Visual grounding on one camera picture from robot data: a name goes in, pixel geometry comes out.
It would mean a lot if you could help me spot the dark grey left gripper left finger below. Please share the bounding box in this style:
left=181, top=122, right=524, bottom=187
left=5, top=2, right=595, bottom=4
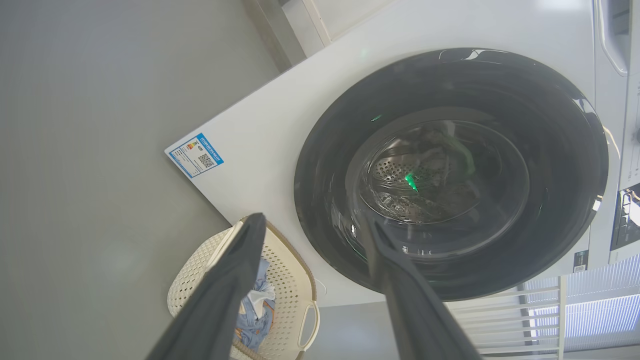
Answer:
left=147, top=212, right=267, bottom=360

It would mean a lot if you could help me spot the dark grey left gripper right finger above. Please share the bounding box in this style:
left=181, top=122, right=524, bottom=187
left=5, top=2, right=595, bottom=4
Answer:
left=360, top=215, right=483, bottom=360

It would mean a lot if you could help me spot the cream white garment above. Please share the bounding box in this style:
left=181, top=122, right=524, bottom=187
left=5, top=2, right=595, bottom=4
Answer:
left=245, top=285, right=275, bottom=313

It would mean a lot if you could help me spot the blue sloth print garment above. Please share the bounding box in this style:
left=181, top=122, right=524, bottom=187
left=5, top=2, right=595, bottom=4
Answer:
left=232, top=257, right=276, bottom=353

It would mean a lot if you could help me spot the black round glass washer door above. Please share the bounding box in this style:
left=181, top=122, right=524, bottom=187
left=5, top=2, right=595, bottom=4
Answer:
left=294, top=47, right=610, bottom=302

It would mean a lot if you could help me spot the stainless steel washing machine drum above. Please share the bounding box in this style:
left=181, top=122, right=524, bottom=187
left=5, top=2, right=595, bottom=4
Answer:
left=370, top=122, right=501, bottom=223

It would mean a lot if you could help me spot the white front-load washing machine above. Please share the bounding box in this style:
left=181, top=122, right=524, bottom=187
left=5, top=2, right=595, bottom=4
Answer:
left=165, top=0, right=640, bottom=308

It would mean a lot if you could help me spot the cream perforated laundry basket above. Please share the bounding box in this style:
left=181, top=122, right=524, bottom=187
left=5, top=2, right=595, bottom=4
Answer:
left=167, top=216, right=321, bottom=360

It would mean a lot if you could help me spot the white slatted rack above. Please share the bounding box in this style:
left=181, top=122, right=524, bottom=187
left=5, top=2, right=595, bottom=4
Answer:
left=450, top=275, right=568, bottom=360

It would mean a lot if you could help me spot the blue energy label sticker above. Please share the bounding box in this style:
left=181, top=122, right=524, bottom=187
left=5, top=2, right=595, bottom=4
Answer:
left=165, top=132, right=224, bottom=179

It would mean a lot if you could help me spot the white pleated window blind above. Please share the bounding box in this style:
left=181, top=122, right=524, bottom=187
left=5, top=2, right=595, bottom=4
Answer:
left=565, top=252, right=640, bottom=351

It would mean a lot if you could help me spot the grey brown baseboard strip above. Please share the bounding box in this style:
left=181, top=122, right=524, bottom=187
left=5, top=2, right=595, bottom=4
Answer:
left=242, top=0, right=307, bottom=73

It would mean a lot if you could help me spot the white detergent drawer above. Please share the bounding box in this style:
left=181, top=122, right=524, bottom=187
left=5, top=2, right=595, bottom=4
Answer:
left=595, top=0, right=632, bottom=77

